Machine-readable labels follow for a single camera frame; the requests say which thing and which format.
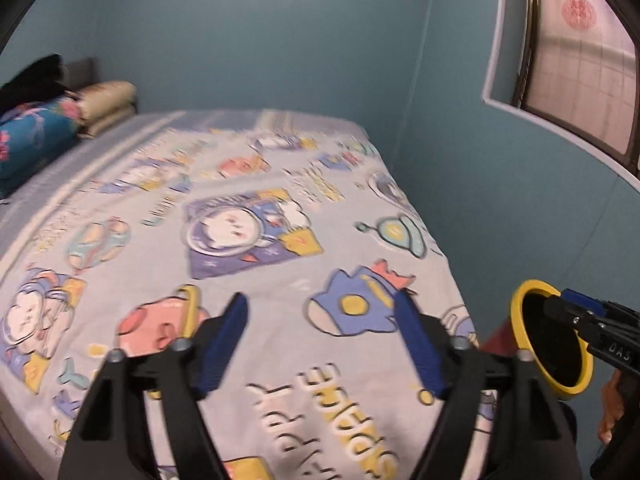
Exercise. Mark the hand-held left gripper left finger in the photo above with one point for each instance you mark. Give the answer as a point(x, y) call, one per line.
point(222, 345)

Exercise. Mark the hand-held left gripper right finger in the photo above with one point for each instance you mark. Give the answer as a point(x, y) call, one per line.
point(420, 345)

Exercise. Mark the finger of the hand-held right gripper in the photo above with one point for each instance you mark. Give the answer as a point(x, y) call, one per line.
point(570, 317)
point(582, 300)

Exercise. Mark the yellow rimmed trash bin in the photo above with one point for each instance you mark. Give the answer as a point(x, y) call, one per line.
point(517, 320)

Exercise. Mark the person's right hand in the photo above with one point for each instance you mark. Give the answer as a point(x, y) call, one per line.
point(611, 410)

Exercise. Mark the cartoon printed blanket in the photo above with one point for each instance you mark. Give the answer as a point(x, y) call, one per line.
point(250, 240)

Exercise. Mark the beige pillows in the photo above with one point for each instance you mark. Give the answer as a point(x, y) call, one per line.
point(107, 102)

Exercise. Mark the blue floral quilt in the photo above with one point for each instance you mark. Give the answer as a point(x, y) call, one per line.
point(35, 140)

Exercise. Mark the red round window sticker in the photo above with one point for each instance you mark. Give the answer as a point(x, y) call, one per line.
point(580, 12)

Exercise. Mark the grey headboard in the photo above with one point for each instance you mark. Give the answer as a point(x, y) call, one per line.
point(80, 72)

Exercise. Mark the black folded clothes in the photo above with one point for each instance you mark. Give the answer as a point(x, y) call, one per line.
point(35, 77)

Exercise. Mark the window with brown frame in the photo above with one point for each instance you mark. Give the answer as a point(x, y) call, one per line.
point(575, 85)

